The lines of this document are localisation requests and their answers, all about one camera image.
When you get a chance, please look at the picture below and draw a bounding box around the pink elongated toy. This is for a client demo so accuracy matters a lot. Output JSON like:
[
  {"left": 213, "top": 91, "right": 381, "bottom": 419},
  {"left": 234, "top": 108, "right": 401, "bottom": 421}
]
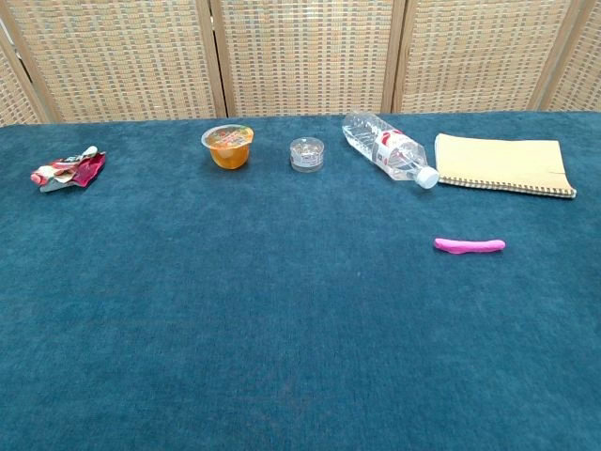
[{"left": 434, "top": 237, "right": 507, "bottom": 257}]

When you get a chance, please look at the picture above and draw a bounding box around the small clear plastic container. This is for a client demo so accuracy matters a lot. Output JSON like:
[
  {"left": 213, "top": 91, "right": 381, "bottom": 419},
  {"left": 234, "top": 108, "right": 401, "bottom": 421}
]
[{"left": 288, "top": 136, "right": 327, "bottom": 174}]

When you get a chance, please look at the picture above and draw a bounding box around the teal table cloth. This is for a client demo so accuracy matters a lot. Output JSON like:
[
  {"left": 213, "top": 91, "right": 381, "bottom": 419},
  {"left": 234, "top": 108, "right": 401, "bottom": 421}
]
[{"left": 0, "top": 111, "right": 601, "bottom": 451}]

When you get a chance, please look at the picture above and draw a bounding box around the orange jelly cup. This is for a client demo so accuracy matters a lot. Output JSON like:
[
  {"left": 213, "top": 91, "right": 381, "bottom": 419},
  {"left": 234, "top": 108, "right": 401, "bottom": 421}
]
[{"left": 201, "top": 124, "right": 255, "bottom": 170}]

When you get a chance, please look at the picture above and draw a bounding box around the clear plastic water bottle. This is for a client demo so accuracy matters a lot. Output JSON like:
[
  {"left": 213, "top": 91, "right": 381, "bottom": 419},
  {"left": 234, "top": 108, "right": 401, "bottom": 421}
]
[{"left": 341, "top": 111, "right": 440, "bottom": 191}]

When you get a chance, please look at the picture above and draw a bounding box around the woven folding screen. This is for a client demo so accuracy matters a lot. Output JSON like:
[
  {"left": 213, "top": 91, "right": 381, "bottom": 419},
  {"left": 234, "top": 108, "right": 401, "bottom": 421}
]
[{"left": 0, "top": 0, "right": 601, "bottom": 126}]

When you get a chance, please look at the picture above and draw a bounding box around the tan spiral notebook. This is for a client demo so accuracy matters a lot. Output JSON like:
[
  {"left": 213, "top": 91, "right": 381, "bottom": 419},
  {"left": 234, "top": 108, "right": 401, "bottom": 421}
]
[{"left": 433, "top": 132, "right": 578, "bottom": 199}]

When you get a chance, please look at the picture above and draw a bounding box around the crumpled red snack pouch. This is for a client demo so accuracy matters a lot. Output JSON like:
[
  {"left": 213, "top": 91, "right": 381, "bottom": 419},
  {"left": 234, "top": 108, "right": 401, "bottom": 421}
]
[{"left": 30, "top": 146, "right": 107, "bottom": 194}]

